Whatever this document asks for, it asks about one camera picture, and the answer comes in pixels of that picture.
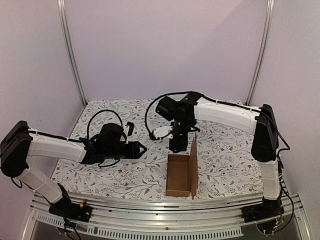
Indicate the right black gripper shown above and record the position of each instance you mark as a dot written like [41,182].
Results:
[178,144]

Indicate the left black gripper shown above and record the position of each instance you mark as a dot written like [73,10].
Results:
[133,153]

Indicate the brown cardboard box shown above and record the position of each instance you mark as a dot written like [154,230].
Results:
[182,178]

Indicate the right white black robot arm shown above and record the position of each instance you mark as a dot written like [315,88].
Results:
[260,122]

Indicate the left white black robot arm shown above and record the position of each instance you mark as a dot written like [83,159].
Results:
[23,142]

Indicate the floral patterned table mat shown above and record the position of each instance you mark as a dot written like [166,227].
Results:
[226,167]

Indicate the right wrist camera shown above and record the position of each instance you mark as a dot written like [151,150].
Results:
[161,133]

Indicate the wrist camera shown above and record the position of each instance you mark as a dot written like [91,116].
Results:
[161,133]
[129,128]

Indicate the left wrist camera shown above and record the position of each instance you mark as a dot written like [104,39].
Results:
[129,128]

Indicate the aluminium front rail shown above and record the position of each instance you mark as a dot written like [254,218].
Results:
[206,219]

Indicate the right aluminium frame post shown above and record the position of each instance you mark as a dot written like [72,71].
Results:
[270,4]

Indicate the aluminium frame post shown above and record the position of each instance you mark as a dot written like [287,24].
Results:
[270,4]
[61,5]

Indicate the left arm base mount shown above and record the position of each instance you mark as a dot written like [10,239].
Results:
[70,210]

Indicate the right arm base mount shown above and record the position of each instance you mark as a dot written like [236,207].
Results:
[268,214]

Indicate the left aluminium frame post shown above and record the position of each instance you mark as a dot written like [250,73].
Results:
[61,5]

